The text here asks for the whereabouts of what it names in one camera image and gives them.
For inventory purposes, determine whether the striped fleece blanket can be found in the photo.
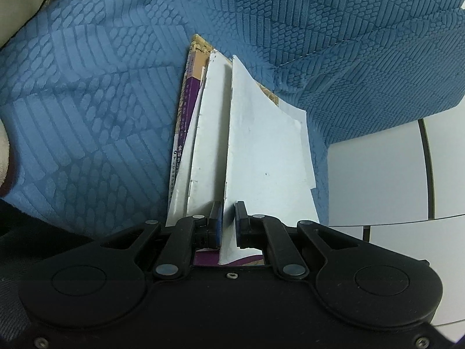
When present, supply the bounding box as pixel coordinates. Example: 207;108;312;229
0;122;44;226

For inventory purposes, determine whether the white wardrobe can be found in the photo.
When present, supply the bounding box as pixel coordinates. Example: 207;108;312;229
325;96;465;335

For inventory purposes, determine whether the purple book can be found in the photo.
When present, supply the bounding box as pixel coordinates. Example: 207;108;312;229
170;51;264;267

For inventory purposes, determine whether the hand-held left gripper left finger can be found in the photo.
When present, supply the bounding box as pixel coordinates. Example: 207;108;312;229
100;201;223;280

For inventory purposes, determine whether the blue quilted sofa seat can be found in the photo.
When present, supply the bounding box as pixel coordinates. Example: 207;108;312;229
0;0;329;233

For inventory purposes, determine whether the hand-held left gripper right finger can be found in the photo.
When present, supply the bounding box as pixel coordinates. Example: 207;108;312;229
235;201;360;280

